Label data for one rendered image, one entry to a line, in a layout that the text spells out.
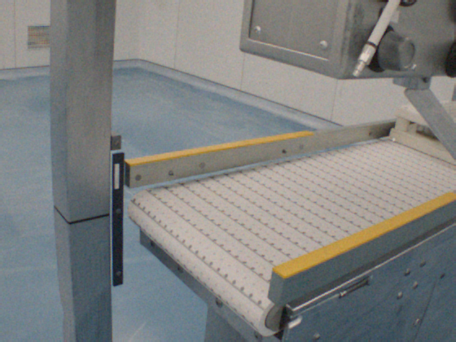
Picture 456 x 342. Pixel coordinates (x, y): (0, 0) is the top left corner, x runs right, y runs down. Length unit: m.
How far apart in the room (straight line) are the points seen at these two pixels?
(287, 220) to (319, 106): 3.92
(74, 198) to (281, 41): 0.35
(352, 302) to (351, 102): 3.79
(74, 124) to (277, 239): 0.27
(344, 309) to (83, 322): 0.37
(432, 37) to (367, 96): 3.80
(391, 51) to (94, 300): 0.53
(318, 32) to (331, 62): 0.02
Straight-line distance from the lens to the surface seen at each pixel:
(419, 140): 0.97
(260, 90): 4.95
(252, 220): 0.57
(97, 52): 0.56
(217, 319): 0.75
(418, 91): 0.50
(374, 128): 0.95
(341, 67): 0.31
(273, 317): 0.45
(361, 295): 0.56
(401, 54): 0.32
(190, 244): 0.52
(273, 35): 0.35
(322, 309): 0.49
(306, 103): 4.57
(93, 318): 0.71
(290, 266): 0.42
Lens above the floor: 1.20
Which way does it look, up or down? 22 degrees down
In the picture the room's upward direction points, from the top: 6 degrees clockwise
